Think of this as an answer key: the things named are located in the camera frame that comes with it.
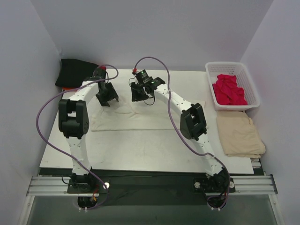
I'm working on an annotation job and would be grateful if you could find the cream white t-shirt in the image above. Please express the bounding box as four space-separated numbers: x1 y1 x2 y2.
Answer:
90 84 192 132

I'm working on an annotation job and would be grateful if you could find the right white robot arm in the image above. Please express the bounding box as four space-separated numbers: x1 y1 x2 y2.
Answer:
130 68 229 191

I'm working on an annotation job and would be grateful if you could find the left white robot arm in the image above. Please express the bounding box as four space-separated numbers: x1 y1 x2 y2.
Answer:
59 66 119 193

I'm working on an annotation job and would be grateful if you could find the black folded t-shirt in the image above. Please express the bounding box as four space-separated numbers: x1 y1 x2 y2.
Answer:
55 59 98 89

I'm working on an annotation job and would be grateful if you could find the orange folded t-shirt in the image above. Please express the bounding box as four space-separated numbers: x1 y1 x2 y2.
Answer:
62 87 74 91

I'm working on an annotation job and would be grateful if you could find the white plastic basket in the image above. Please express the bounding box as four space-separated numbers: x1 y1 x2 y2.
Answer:
205 62 260 111

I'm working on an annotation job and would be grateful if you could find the magenta crumpled t-shirt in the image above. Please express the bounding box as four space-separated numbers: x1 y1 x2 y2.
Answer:
212 74 248 105

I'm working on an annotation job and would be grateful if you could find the beige folded cloth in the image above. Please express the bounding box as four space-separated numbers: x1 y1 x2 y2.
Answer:
216 111 266 158

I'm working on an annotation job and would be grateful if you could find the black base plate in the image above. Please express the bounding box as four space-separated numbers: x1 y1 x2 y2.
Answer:
67 174 236 208

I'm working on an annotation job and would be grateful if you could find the aluminium mounting rail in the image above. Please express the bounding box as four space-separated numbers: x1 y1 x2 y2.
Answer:
27 175 278 196

